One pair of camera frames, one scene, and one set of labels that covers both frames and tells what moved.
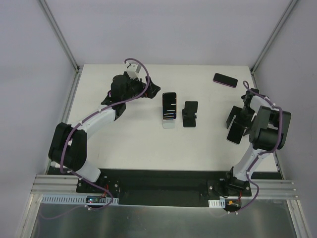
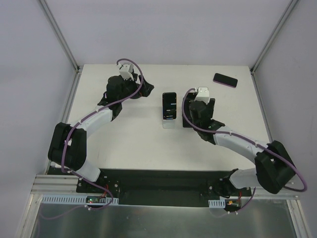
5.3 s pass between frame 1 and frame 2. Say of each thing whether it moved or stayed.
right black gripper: moved
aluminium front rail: stayed
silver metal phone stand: stayed
